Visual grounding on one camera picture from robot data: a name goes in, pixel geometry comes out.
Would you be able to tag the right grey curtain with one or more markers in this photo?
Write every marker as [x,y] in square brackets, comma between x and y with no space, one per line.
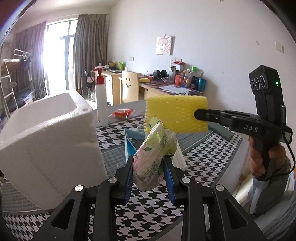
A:
[90,45]

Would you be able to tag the smiley wooden chair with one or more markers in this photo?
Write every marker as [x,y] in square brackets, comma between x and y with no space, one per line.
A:
[130,86]

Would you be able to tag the papers on desk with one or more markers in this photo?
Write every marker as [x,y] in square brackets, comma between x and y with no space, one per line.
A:
[175,89]

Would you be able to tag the grey sleeve forearm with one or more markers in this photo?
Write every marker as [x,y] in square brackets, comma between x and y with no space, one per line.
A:
[274,198]

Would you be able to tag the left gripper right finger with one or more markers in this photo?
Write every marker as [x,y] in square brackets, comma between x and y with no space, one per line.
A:
[172,176]

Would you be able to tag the right hand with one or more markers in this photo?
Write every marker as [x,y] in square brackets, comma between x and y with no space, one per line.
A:
[276,153]

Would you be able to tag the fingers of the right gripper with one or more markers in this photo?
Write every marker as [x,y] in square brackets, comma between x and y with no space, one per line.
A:
[208,115]

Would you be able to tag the grey curtain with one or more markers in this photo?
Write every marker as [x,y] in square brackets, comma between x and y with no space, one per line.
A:
[90,45]
[31,40]

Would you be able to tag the left grey curtain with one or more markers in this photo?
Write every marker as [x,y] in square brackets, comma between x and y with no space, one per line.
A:
[31,40]

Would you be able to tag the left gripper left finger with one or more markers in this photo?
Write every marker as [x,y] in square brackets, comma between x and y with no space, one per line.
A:
[125,179]

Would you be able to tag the yellow foam net sleeve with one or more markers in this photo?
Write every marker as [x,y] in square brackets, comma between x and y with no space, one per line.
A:
[176,112]

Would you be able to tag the white red pump bottle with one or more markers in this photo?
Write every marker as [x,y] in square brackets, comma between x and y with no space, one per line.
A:
[100,94]

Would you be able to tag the red snack packet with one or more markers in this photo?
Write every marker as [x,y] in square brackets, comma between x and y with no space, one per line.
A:
[123,113]

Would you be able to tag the blue face mask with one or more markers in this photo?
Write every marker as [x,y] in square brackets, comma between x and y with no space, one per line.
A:
[133,141]

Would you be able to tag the white styrofoam box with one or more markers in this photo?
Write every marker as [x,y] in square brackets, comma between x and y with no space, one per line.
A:
[50,146]

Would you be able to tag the metal bunk bed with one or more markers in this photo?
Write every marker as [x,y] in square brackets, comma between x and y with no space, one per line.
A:
[11,101]

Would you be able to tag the wooden desk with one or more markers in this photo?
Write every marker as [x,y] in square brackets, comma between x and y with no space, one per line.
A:
[114,89]

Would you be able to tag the teal can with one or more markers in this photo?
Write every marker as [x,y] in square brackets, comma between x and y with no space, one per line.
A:
[202,84]

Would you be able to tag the black headphones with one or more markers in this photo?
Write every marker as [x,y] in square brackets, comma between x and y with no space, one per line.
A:
[160,74]

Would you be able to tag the white face mask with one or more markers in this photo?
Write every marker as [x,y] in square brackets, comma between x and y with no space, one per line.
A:
[179,160]

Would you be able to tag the pink cartoon wall picture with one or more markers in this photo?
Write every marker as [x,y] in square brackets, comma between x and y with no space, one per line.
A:
[163,45]

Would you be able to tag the green floral tissue pack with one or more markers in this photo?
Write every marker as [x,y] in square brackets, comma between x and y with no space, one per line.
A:
[147,161]

